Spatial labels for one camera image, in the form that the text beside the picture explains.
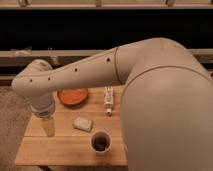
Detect translucent yellowish gripper finger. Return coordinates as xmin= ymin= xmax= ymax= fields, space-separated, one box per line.
xmin=41 ymin=117 xmax=55 ymax=137

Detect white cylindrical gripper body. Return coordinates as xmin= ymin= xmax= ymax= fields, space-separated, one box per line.
xmin=30 ymin=94 xmax=55 ymax=118

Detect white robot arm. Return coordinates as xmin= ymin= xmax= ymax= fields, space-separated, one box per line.
xmin=12 ymin=38 xmax=213 ymax=171

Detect orange bowl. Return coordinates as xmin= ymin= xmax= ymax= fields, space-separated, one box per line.
xmin=57 ymin=88 xmax=88 ymax=106

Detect white sponge block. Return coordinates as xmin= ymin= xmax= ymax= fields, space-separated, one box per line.
xmin=73 ymin=117 xmax=93 ymax=132

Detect white cup with brown contents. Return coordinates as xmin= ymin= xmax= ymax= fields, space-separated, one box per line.
xmin=90 ymin=130 xmax=112 ymax=156

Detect white bottle lying down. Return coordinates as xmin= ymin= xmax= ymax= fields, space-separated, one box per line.
xmin=104 ymin=86 xmax=114 ymax=116

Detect wooden shelf rail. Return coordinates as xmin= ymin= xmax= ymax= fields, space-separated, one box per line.
xmin=0 ymin=49 xmax=213 ymax=67

